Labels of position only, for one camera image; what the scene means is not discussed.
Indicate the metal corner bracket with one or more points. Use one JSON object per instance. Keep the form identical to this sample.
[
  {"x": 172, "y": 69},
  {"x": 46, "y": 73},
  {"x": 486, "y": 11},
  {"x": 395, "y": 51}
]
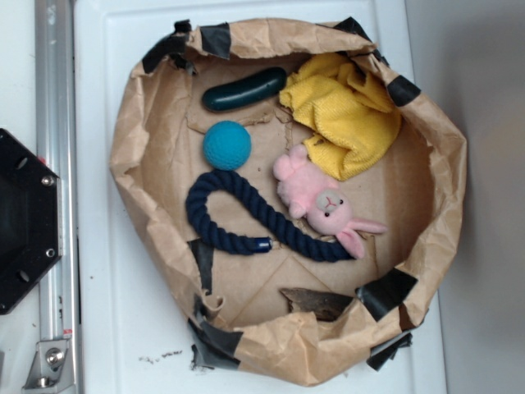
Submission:
[{"x": 51, "y": 370}]

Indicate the aluminium extrusion rail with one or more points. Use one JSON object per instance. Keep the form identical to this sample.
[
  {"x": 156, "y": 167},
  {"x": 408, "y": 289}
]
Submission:
[{"x": 55, "y": 135}]

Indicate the brown paper bag bin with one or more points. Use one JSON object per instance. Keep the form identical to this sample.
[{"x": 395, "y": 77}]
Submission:
[{"x": 280, "y": 313}]

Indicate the blue textured ball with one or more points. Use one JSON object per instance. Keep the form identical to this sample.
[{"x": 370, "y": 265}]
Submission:
[{"x": 227, "y": 145}]

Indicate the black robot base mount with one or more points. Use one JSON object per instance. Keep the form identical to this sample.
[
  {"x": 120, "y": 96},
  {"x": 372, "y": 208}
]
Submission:
[{"x": 29, "y": 221}]

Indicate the navy blue rope toy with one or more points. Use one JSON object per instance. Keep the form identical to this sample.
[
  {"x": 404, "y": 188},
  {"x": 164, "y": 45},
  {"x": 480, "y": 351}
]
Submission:
[{"x": 278, "y": 225}]

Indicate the dark green rubber cucumber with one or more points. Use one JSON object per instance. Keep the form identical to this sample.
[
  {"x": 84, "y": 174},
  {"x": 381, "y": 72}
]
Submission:
[{"x": 242, "y": 93}]

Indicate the yellow towel cloth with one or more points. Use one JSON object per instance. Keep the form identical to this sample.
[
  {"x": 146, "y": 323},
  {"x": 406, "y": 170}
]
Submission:
[{"x": 353, "y": 119}]

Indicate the pink plush bunny toy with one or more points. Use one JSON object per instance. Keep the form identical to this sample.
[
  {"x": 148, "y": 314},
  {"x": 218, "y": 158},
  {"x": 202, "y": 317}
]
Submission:
[{"x": 310, "y": 193}]

